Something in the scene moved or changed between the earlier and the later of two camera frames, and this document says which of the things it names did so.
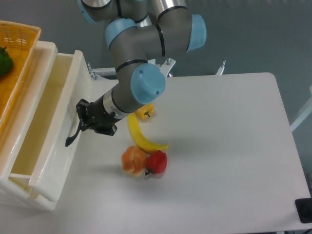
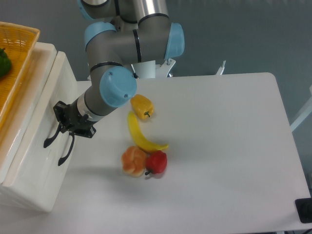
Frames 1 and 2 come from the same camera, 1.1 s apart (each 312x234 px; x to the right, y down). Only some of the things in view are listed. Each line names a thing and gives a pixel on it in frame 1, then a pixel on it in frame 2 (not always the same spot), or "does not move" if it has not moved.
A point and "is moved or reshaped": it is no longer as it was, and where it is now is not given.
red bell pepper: (156, 162) does not move
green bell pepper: (6, 63) does not move
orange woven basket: (20, 39) does not move
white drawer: (43, 160) is moved or reshaped
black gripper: (98, 120) to (69, 119)
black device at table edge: (304, 209) does not move
